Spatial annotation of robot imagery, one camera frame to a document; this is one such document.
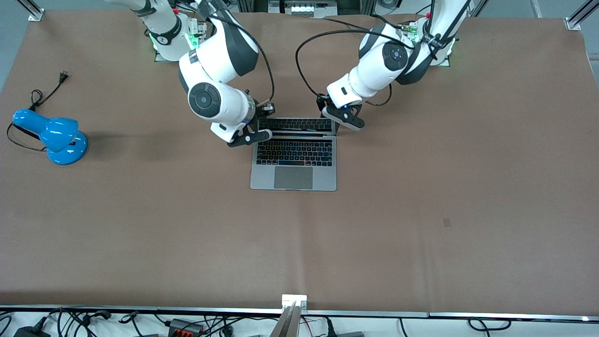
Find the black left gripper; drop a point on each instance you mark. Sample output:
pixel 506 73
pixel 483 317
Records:
pixel 323 101

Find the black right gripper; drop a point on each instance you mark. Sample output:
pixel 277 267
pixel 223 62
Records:
pixel 260 111

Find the silver laptop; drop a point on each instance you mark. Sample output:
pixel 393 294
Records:
pixel 262 180

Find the white power strip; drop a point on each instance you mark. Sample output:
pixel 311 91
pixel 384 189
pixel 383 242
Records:
pixel 302 7

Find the brown table cover sheet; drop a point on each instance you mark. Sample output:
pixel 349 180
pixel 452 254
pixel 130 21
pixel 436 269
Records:
pixel 421 187

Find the blue desk lamp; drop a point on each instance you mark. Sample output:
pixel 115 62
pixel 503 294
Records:
pixel 61 140

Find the aluminium profile bar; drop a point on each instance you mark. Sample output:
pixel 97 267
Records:
pixel 288 323

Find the grey connector with orange levers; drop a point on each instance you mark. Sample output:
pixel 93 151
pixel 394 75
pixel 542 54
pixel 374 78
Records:
pixel 185 326

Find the black power adapter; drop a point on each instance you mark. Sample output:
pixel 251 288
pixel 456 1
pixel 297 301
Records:
pixel 30 330

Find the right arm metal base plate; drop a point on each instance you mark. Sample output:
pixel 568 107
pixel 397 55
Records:
pixel 161 57

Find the white metal bracket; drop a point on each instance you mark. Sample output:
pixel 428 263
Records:
pixel 288 298

